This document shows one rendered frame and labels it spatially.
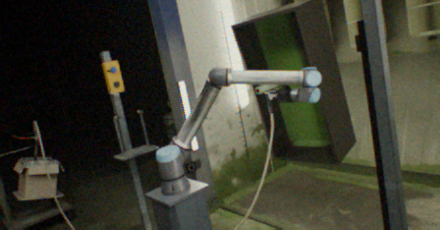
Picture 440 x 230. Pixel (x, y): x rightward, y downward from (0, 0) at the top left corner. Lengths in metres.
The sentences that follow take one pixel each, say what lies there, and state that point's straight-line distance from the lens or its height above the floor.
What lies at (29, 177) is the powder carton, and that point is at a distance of 3.94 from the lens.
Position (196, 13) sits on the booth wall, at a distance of 3.17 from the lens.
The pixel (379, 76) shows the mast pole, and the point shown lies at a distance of 1.34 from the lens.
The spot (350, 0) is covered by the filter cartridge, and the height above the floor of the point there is 1.69.
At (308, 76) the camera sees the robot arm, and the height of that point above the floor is 1.20.
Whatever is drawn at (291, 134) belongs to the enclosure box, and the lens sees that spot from 3.20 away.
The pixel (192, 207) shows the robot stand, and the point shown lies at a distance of 2.14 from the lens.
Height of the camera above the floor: 1.40
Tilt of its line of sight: 8 degrees down
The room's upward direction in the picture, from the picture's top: 11 degrees counter-clockwise
